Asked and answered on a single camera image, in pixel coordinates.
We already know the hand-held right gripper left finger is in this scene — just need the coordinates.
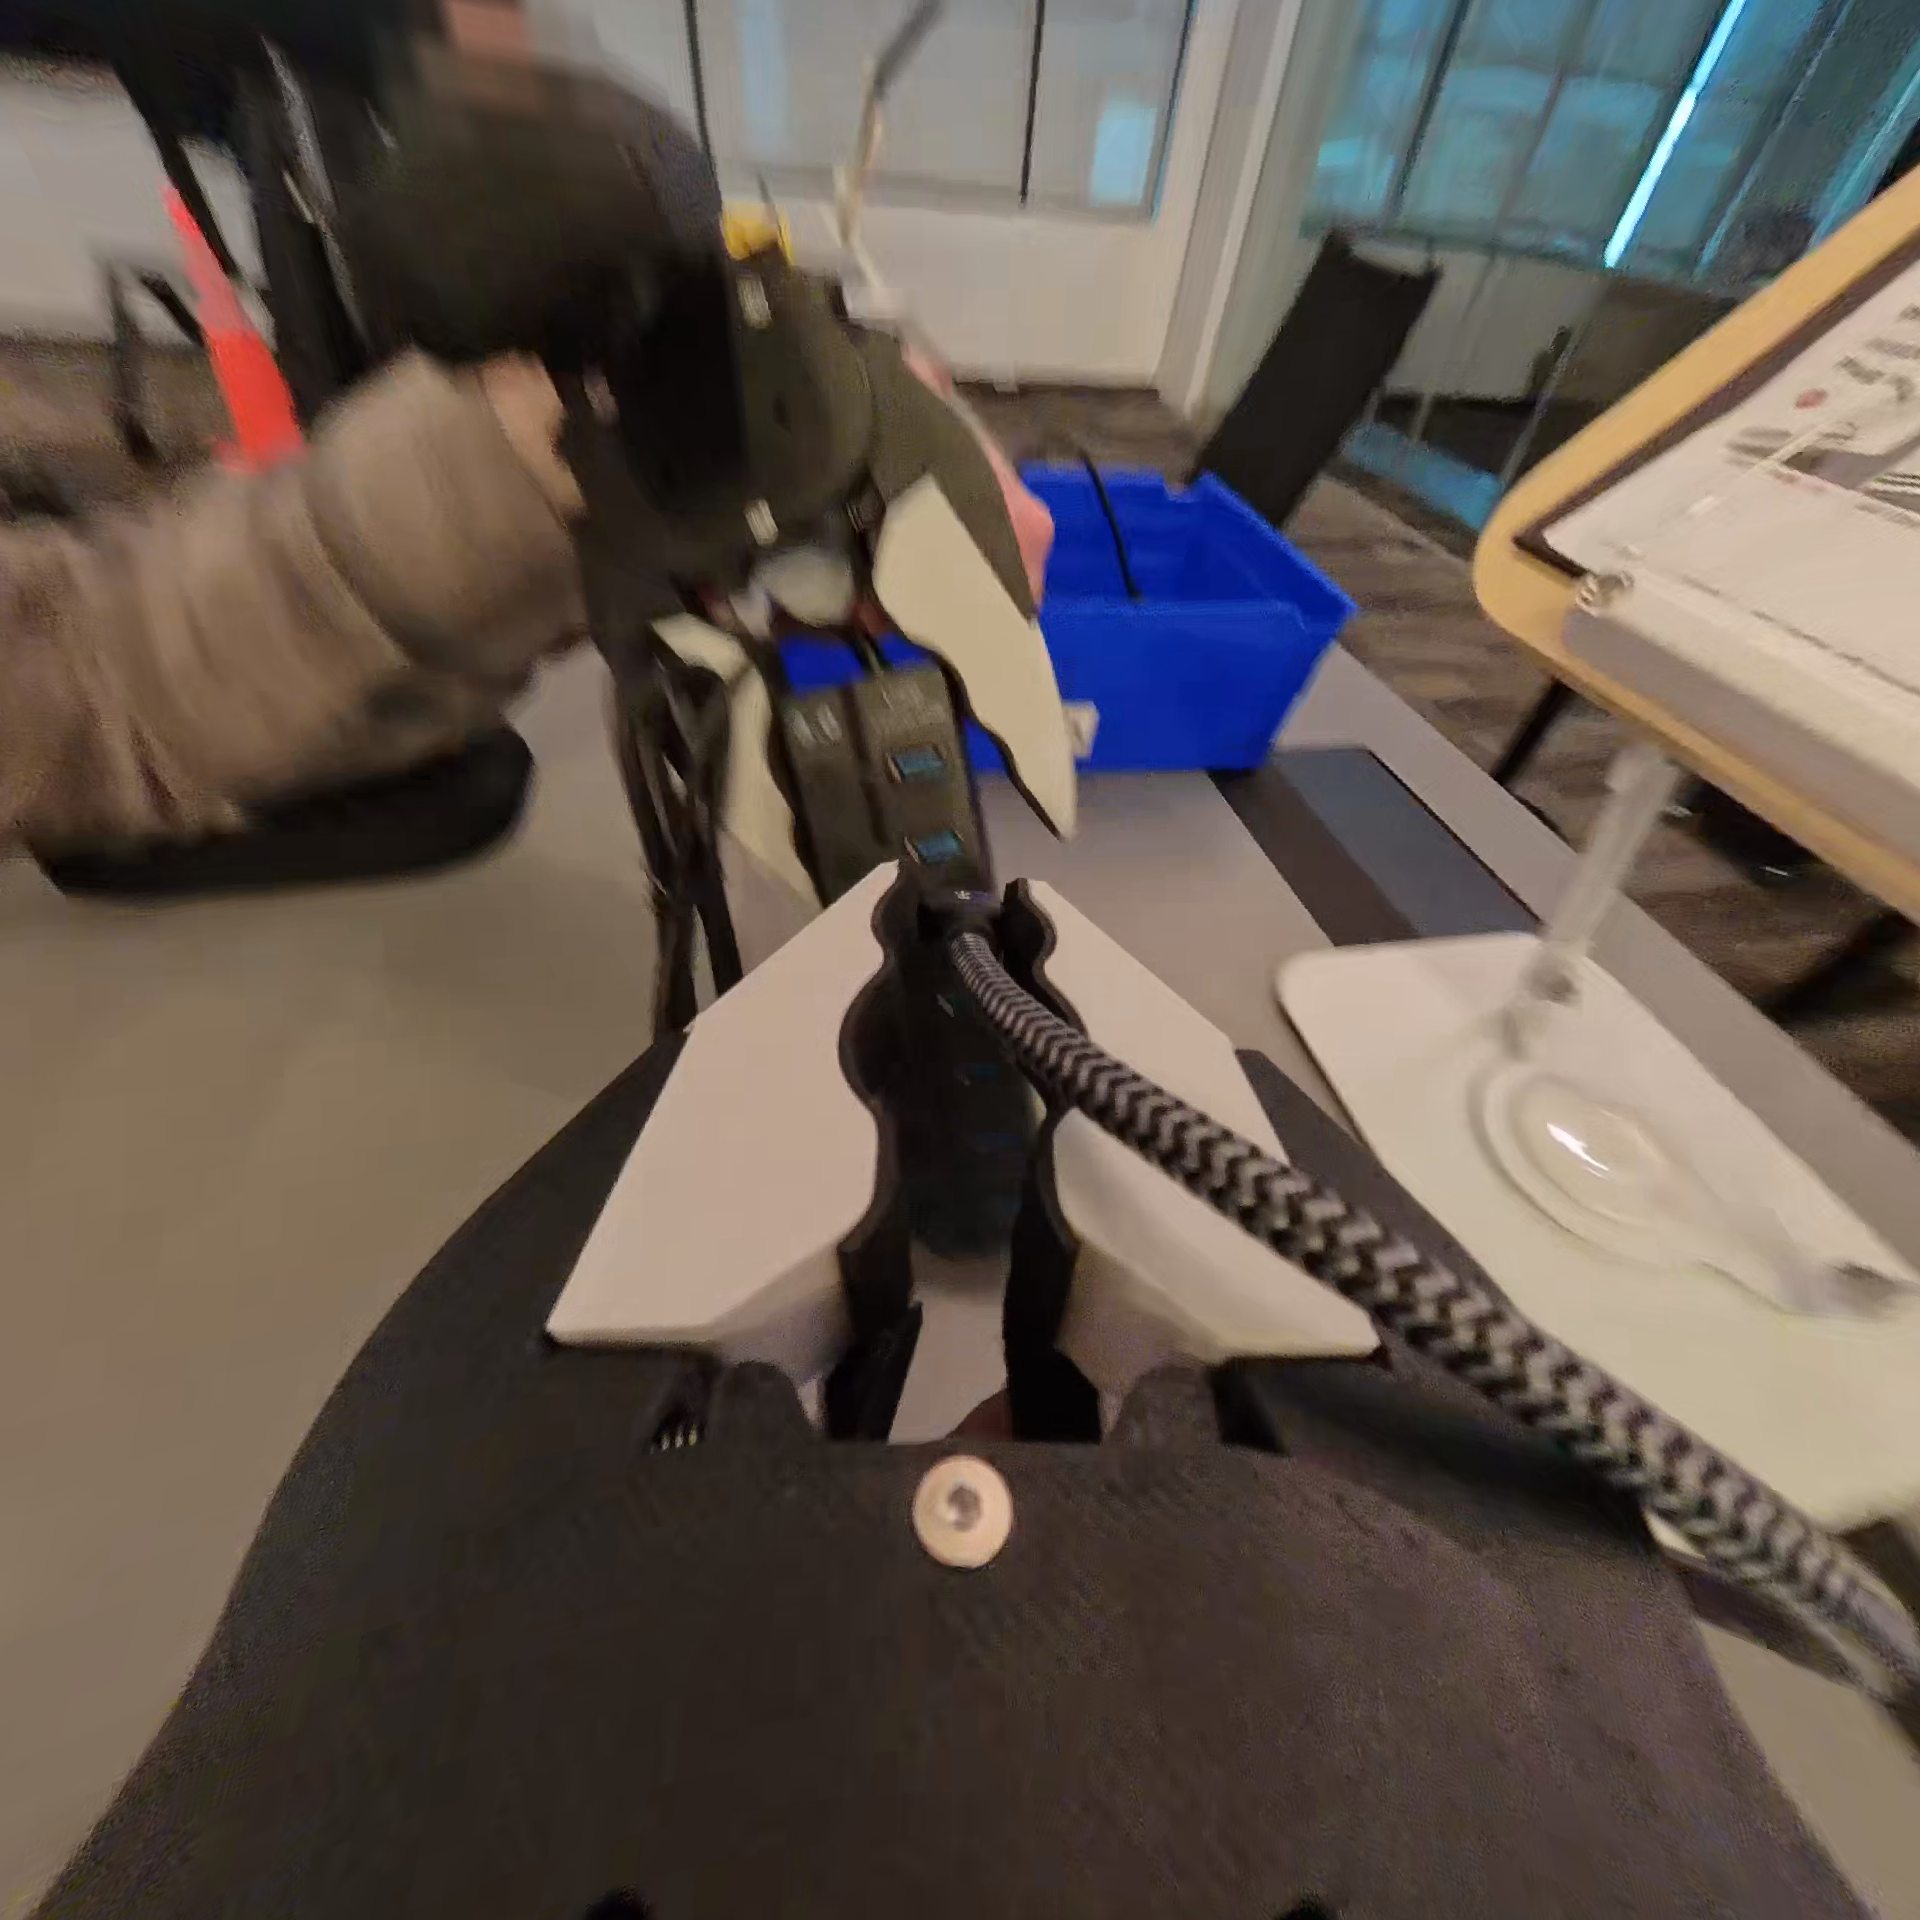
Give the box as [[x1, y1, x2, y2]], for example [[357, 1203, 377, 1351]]
[[540, 861, 915, 1440]]

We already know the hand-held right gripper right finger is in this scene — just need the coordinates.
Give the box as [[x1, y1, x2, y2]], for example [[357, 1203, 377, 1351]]
[[1002, 879, 1386, 1440]]

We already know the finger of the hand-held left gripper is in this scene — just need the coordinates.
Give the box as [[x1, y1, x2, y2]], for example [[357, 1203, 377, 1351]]
[[874, 472, 1083, 842], [654, 616, 833, 921]]

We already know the black seven-port usb hub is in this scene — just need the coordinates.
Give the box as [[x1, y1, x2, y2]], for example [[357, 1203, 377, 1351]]
[[769, 656, 1053, 1264]]

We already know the black braided usb cable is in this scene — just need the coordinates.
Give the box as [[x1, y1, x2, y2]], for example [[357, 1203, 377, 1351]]
[[905, 884, 1920, 1744]]

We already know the blue plastic bin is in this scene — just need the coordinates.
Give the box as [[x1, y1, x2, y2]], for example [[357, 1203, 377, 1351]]
[[784, 467, 1361, 783]]

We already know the person's left forearm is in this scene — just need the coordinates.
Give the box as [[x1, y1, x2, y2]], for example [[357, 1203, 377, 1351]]
[[0, 353, 584, 857]]

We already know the person's left hand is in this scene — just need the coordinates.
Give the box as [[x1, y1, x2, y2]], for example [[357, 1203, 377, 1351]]
[[474, 353, 598, 517]]

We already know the white book stand wooden board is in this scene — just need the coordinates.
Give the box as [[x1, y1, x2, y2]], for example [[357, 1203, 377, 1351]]
[[1274, 168, 1920, 1532]]

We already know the black office chair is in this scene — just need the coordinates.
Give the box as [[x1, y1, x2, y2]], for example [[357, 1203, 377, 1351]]
[[1202, 232, 1447, 529]]

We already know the orange traffic cone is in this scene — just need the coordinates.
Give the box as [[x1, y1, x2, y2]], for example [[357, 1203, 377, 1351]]
[[157, 183, 308, 467]]

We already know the printed instruction sheet pad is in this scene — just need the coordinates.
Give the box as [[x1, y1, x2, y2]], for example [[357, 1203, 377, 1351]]
[[1544, 264, 1920, 777]]

